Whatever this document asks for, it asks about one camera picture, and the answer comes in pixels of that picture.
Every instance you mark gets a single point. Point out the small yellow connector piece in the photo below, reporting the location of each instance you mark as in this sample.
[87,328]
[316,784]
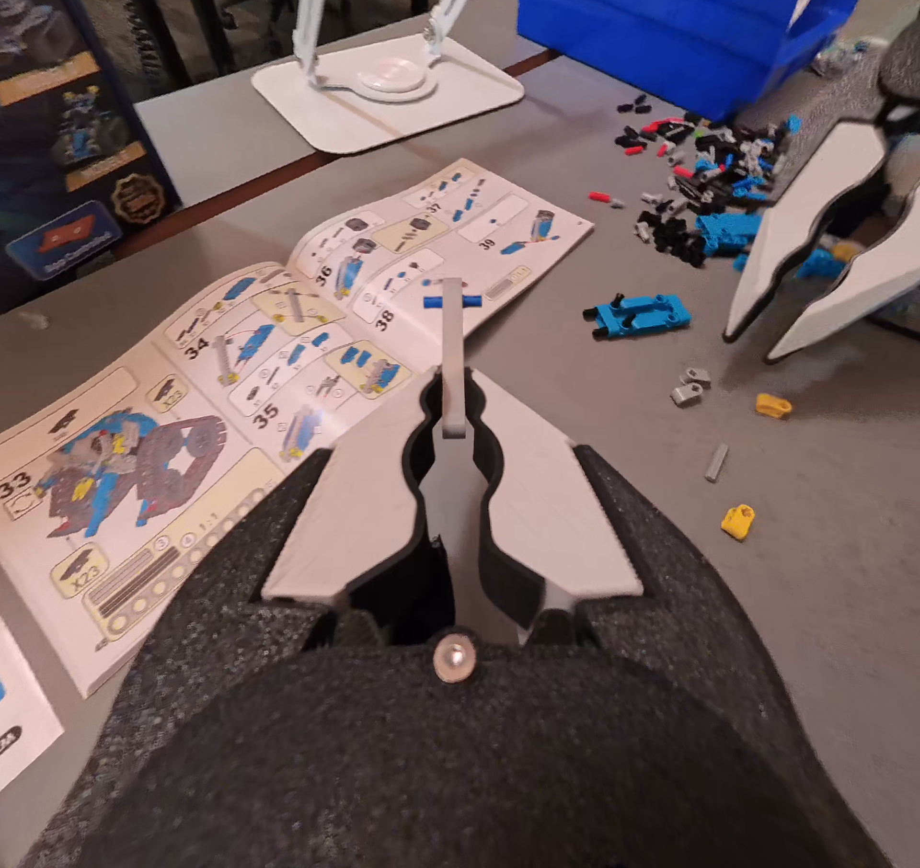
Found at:
[773,406]
[738,523]

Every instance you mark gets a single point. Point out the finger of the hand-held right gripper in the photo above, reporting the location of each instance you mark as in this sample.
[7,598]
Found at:
[805,214]
[870,279]

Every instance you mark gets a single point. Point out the white laptop stand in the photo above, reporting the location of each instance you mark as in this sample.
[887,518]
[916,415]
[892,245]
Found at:
[402,99]

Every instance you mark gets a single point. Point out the grey desk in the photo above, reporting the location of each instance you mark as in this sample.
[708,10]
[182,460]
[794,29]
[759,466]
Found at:
[647,595]

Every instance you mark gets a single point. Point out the blue white printed sheet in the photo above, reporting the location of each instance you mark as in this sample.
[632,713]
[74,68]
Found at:
[21,710]

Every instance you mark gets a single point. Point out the grey beam piece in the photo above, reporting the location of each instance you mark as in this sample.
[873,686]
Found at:
[455,358]

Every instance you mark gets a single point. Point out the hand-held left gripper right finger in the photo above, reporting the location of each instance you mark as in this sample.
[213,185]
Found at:
[560,523]

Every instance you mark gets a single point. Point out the small clear plastic scrap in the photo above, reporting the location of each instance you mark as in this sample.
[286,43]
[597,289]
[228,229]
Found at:
[34,320]

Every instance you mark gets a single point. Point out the blue plastic bin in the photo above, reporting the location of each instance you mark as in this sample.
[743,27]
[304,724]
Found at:
[647,20]

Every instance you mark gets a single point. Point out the pile of building block pieces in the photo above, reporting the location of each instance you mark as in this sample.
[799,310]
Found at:
[719,185]

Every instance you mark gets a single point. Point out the instruction booklet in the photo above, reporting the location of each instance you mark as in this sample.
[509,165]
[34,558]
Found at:
[287,350]

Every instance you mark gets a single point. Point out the blue block piece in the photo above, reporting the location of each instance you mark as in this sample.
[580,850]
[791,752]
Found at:
[640,315]

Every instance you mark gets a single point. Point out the blue pin piece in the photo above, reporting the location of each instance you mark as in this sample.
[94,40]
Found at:
[433,301]

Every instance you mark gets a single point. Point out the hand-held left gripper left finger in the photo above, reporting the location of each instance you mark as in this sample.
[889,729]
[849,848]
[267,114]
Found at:
[345,523]

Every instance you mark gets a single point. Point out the short grey axle piece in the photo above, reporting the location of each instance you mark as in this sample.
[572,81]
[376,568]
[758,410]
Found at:
[716,463]

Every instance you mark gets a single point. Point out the toy set product box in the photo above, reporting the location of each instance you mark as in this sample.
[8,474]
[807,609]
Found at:
[72,164]

